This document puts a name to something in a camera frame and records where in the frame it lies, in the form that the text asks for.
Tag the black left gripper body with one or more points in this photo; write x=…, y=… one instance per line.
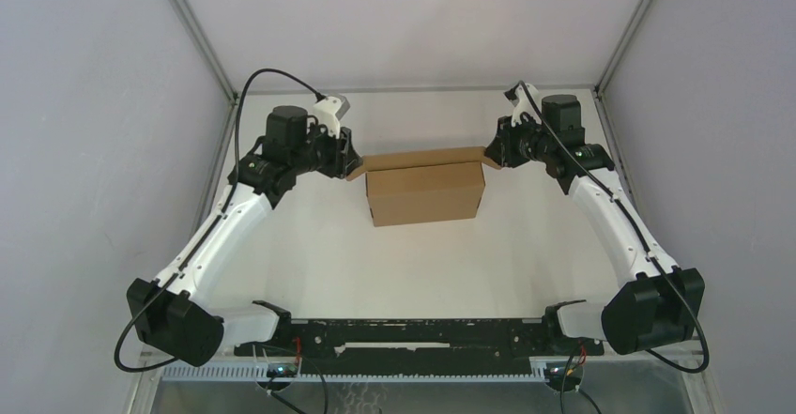
x=320, y=154

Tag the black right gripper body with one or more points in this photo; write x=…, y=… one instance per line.
x=528, y=143

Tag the brown cardboard box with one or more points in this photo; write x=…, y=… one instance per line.
x=437, y=185

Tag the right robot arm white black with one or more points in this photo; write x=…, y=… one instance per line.
x=658, y=300

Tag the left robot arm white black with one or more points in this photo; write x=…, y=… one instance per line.
x=170, y=312

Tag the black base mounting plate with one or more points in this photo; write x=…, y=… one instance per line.
x=423, y=343

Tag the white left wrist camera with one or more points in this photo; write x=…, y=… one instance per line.
x=329, y=111

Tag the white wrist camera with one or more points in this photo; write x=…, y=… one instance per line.
x=525, y=99
x=329, y=111

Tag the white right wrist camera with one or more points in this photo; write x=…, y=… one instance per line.
x=525, y=99

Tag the white toothed cable duct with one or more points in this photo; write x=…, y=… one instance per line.
x=229, y=371

